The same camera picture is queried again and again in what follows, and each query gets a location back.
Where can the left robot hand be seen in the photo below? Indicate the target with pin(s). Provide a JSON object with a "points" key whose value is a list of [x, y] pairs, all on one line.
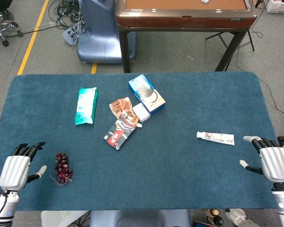
{"points": [[14, 170]]}

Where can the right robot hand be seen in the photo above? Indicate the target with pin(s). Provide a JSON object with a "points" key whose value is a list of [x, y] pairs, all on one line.
{"points": [[274, 163]]}

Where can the white printed tube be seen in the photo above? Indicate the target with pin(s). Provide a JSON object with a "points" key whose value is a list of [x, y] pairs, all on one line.
{"points": [[215, 137]]}

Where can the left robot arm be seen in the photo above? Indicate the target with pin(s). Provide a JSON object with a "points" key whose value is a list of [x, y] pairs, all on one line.
{"points": [[1, 210]]}

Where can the blue carpet floor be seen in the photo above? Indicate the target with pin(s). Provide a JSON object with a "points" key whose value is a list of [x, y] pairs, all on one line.
{"points": [[156, 170]]}

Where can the bunch of red grapes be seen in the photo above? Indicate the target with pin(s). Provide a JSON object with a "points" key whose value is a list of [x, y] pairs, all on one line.
{"points": [[61, 168]]}

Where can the grey sneaker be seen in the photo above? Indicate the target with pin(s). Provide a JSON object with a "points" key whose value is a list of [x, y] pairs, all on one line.
{"points": [[239, 217]]}

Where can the white box under table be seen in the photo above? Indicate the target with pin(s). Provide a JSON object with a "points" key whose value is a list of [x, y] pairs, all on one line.
{"points": [[61, 218]]}

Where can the dark glass bottles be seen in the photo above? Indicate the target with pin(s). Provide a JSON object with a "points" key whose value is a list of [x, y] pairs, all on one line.
{"points": [[214, 216]]}

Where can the green wet wipes pack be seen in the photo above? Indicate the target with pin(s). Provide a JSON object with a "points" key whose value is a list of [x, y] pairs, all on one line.
{"points": [[85, 106]]}

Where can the black and red box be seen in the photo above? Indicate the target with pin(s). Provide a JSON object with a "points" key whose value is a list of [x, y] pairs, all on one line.
{"points": [[118, 136]]}

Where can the orange spouted snack pouch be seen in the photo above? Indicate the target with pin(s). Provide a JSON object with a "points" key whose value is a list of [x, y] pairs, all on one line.
{"points": [[121, 107]]}

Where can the black folding stand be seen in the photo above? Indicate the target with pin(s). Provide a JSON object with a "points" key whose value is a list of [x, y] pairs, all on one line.
{"points": [[251, 40]]}

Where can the blue grey robot torso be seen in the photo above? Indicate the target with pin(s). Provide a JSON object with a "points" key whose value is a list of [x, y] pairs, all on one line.
{"points": [[137, 220]]}

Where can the small white box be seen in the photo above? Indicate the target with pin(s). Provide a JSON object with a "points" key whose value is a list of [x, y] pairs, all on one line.
{"points": [[140, 113]]}

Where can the blue Oreo box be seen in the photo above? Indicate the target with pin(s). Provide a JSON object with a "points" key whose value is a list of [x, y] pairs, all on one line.
{"points": [[145, 93]]}

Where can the seated person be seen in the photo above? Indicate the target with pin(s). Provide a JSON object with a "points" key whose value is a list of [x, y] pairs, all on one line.
{"points": [[8, 15]]}

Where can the white storage crate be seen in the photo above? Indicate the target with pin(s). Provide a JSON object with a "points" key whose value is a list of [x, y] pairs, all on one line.
{"points": [[279, 7]]}

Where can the brown mahjong table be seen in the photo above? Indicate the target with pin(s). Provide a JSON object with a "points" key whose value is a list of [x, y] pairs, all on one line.
{"points": [[184, 21]]}

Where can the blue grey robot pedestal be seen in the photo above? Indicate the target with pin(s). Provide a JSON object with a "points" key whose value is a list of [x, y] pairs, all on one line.
{"points": [[97, 40]]}

